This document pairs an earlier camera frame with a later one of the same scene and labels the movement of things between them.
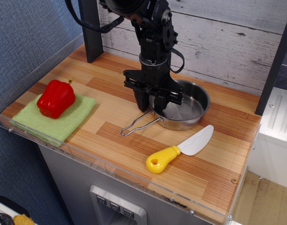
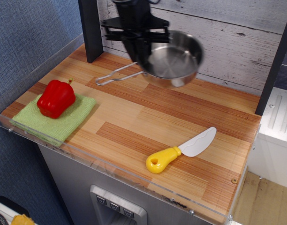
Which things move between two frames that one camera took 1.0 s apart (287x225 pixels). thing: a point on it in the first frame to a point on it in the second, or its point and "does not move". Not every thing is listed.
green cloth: [57, 131] does not move
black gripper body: [157, 79] to [132, 21]
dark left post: [88, 12] does not move
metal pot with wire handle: [183, 116] to [170, 65]
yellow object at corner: [23, 220] does not move
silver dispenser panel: [111, 209] does not move
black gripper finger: [160, 102] to [147, 49]
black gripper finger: [142, 99] to [139, 49]
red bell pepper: [56, 97] does not move
